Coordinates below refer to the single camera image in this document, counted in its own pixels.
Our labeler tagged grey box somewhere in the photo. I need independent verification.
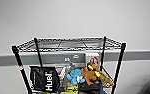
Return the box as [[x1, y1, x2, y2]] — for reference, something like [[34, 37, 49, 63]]
[[54, 53, 86, 75]]

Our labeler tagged white box with picture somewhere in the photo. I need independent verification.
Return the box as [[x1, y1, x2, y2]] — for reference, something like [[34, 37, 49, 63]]
[[85, 52, 102, 72]]

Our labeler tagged blue plush toy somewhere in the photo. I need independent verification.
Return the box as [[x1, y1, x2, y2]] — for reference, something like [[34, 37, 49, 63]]
[[66, 68, 86, 86]]

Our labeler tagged orange brown plush toy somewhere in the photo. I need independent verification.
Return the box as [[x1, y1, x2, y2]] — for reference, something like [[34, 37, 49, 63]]
[[80, 64, 115, 87]]

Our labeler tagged yellow plush toy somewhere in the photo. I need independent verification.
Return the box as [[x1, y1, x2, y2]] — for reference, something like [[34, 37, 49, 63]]
[[65, 83, 80, 94]]

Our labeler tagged black Huel bag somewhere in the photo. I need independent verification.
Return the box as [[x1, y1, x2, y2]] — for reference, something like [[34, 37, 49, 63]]
[[29, 65, 62, 93]]

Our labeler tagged black wire shelf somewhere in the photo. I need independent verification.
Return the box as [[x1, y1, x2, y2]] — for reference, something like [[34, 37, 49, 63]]
[[11, 35, 127, 94]]

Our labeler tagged long grey wall band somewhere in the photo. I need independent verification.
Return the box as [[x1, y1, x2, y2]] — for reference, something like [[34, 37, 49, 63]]
[[0, 49, 150, 67]]

